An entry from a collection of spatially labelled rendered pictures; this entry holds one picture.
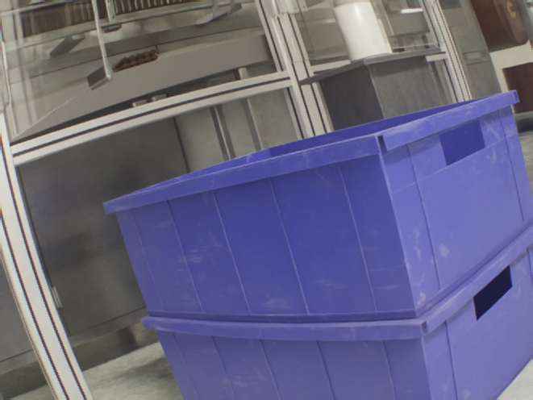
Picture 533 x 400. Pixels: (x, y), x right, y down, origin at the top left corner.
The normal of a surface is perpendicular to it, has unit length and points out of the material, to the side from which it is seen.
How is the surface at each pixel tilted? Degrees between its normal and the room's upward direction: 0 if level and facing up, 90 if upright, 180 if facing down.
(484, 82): 90
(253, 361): 90
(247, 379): 90
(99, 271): 90
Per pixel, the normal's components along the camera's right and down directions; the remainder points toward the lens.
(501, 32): -0.45, 0.75
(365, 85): -0.82, 0.29
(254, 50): 0.63, -0.11
